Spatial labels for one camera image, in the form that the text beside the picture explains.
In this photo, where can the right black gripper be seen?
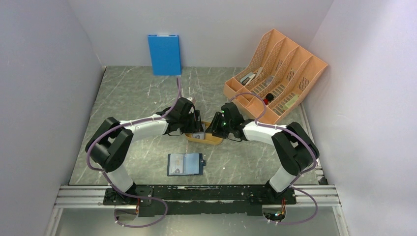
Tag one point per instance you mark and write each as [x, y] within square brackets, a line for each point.
[214, 127]

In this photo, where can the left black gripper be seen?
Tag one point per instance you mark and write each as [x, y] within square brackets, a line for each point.
[195, 126]

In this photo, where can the orange oval tray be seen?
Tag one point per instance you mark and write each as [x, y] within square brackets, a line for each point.
[209, 139]

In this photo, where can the navy blue card holder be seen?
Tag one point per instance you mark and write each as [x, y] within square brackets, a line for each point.
[193, 164]

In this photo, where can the silver VIP card stack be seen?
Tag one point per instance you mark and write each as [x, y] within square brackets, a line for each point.
[199, 135]

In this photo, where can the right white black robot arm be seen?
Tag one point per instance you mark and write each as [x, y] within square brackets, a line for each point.
[297, 153]

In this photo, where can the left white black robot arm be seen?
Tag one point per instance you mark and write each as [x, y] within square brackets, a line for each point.
[110, 143]

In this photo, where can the grey stapler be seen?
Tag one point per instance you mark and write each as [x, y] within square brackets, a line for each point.
[248, 77]

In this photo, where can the red black stamp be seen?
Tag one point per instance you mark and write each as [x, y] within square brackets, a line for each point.
[268, 98]

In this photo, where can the grey item in organizer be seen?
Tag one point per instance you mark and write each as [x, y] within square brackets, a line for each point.
[268, 80]

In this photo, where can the green sticky note pad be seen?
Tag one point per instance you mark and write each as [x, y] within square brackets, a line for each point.
[289, 102]

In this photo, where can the orange desk file organizer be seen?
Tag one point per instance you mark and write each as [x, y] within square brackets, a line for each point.
[295, 71]

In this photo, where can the blue folder box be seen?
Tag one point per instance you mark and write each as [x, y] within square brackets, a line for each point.
[165, 54]

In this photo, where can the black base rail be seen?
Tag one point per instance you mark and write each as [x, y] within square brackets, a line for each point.
[199, 199]

